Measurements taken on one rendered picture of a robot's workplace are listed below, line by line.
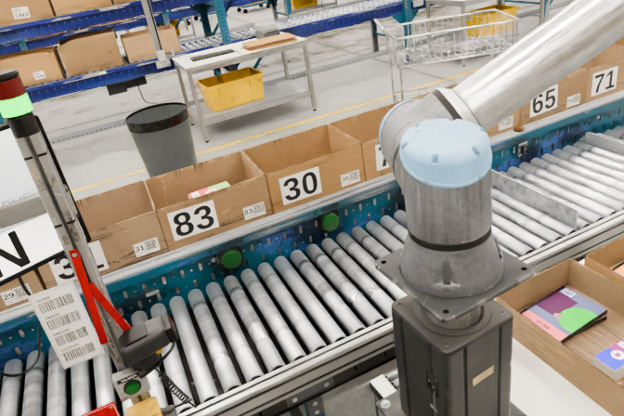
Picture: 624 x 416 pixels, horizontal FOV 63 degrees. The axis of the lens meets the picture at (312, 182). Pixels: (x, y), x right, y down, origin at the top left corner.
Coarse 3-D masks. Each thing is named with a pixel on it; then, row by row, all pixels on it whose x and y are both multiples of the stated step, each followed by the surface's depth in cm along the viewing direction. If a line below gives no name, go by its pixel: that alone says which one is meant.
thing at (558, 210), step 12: (492, 180) 210; (504, 180) 203; (504, 192) 205; (516, 192) 199; (528, 192) 193; (540, 192) 187; (528, 204) 195; (540, 204) 189; (552, 204) 183; (564, 204) 178; (552, 216) 185; (564, 216) 180; (576, 216) 175; (576, 228) 177
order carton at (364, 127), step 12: (384, 108) 226; (348, 120) 220; (360, 120) 223; (372, 120) 225; (348, 132) 222; (360, 132) 225; (372, 132) 227; (360, 144) 194; (372, 144) 195; (372, 156) 197; (372, 168) 199
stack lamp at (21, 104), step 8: (8, 80) 85; (16, 80) 86; (0, 88) 85; (8, 88) 86; (16, 88) 86; (24, 88) 88; (0, 96) 86; (8, 96) 86; (16, 96) 86; (24, 96) 88; (0, 104) 86; (8, 104) 86; (16, 104) 87; (24, 104) 88; (8, 112) 87; (16, 112) 87; (24, 112) 88
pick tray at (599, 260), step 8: (616, 240) 150; (600, 248) 148; (608, 248) 150; (616, 248) 152; (592, 256) 148; (600, 256) 149; (608, 256) 151; (616, 256) 153; (584, 264) 147; (592, 264) 144; (600, 264) 142; (608, 264) 153; (616, 264) 154; (600, 272) 142; (608, 272) 140; (616, 272) 138; (616, 280) 138
